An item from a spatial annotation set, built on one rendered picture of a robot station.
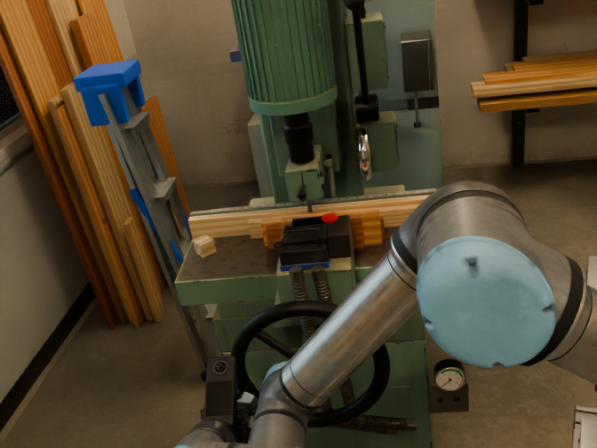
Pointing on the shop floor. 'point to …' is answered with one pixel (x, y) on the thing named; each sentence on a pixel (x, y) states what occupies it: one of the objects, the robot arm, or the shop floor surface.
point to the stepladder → (147, 181)
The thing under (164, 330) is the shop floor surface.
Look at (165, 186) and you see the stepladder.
